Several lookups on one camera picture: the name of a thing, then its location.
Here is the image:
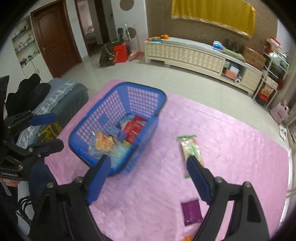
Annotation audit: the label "purple snack packet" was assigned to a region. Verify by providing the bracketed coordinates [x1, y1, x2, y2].
[181, 199, 203, 226]

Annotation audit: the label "orange wafer bar wrapper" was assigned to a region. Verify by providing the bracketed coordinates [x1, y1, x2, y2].
[182, 235, 194, 241]

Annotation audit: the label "orange yellow chip bag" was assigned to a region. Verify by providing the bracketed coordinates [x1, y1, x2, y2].
[95, 131, 115, 153]

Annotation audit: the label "clear teal snack bag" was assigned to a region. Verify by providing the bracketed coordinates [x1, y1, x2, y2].
[88, 140, 130, 168]

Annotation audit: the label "blue double mix cookie pack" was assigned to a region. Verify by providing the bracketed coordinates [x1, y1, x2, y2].
[107, 126, 127, 142]

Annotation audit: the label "blue plastic basket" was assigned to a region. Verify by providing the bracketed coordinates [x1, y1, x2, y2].
[69, 82, 167, 176]

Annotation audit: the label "red snack packet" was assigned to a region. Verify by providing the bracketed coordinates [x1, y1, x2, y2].
[121, 115, 147, 144]

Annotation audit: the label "light blue egg biscuit pack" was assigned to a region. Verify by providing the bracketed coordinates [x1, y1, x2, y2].
[120, 113, 134, 130]

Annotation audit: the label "person's left hand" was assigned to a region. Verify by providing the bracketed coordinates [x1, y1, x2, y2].
[3, 178, 20, 187]

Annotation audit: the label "pink quilted mat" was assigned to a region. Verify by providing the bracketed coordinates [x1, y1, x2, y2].
[43, 79, 290, 241]

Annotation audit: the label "green zip cracker bag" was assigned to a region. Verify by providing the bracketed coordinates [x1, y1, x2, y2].
[177, 135, 204, 179]

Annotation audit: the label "brown wooden door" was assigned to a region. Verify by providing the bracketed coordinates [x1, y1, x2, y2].
[31, 1, 82, 78]

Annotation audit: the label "white slippers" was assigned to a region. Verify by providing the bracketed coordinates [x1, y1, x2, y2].
[278, 124, 287, 142]

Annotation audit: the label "black bag on floor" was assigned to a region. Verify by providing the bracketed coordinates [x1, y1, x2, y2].
[99, 43, 115, 67]

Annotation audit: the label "red shopping bag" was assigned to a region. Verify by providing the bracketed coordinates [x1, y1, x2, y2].
[113, 43, 128, 63]

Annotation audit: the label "pink tote bag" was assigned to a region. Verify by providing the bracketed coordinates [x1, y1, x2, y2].
[270, 100, 289, 124]

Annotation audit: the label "paper towel roll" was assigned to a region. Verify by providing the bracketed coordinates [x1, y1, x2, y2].
[235, 78, 241, 85]

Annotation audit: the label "oranges on blue plate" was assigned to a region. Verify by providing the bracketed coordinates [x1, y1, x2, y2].
[147, 34, 170, 42]

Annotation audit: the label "white metal shelf rack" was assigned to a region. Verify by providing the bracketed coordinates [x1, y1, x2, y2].
[253, 37, 290, 109]

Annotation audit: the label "cardboard box on cabinet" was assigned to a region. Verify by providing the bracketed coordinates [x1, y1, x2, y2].
[242, 46, 266, 70]

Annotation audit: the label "green folded cushion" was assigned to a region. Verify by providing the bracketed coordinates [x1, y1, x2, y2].
[222, 48, 245, 62]

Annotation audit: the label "cream TV cabinet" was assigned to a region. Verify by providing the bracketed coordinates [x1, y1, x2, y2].
[144, 37, 262, 95]

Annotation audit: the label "blue tissue pack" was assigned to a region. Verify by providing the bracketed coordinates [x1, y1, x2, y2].
[212, 41, 224, 51]

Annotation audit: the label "yellow wall cloth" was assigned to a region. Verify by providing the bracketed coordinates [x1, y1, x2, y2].
[171, 0, 256, 38]

